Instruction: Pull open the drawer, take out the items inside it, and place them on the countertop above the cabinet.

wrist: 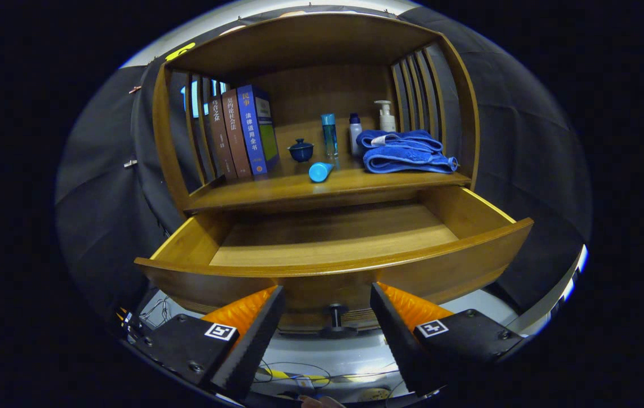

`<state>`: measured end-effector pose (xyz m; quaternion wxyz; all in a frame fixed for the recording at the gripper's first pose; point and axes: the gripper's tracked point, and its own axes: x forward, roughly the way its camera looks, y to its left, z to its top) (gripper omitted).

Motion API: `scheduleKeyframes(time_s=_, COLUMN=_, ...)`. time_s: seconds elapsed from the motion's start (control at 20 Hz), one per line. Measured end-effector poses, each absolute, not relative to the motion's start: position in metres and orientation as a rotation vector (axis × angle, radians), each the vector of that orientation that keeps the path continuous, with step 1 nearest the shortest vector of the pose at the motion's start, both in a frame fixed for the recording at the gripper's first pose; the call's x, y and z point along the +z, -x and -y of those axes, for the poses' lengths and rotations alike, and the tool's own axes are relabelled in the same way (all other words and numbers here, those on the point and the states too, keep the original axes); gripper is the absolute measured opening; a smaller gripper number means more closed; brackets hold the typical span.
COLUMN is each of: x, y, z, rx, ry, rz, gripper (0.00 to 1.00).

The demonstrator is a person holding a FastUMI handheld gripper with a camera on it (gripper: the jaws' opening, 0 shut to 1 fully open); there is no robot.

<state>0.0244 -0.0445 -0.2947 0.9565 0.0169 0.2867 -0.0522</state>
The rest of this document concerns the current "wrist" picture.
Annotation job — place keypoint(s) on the blue book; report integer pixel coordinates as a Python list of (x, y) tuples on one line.
[(251, 130)]

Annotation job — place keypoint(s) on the folded blue towel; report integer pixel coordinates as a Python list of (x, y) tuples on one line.
[(407, 153)]

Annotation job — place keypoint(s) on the blue lidded teacup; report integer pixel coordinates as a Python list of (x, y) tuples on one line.
[(301, 152)]

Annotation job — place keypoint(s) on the reddish brown book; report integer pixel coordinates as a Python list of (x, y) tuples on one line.
[(237, 136)]

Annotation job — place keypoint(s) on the white slotted panel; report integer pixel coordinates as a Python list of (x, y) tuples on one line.
[(570, 286)]

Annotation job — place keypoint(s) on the wooden countertop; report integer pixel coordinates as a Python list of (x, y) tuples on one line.
[(276, 184)]

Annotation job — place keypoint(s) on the white pump bottle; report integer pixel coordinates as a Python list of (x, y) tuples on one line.
[(386, 120)]

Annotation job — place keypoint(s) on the wooden drawer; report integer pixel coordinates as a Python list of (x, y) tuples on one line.
[(327, 238)]

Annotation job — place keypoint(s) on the light blue tube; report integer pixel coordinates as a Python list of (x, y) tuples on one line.
[(319, 171)]

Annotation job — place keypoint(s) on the wooden cabinet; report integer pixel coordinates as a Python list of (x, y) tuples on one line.
[(322, 90)]

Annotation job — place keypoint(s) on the black backdrop cloth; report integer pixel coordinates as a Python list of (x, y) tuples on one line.
[(95, 226)]

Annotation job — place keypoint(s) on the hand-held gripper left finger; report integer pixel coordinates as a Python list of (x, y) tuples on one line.
[(251, 345)]

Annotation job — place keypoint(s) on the teal glass bottle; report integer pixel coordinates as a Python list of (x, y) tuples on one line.
[(329, 136)]

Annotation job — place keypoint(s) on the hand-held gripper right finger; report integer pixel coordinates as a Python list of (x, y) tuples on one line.
[(398, 340)]

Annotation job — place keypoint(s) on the dark brown book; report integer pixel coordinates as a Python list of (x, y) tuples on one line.
[(221, 136)]

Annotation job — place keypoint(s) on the white bottle purple cap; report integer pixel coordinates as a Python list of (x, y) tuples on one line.
[(355, 136)]

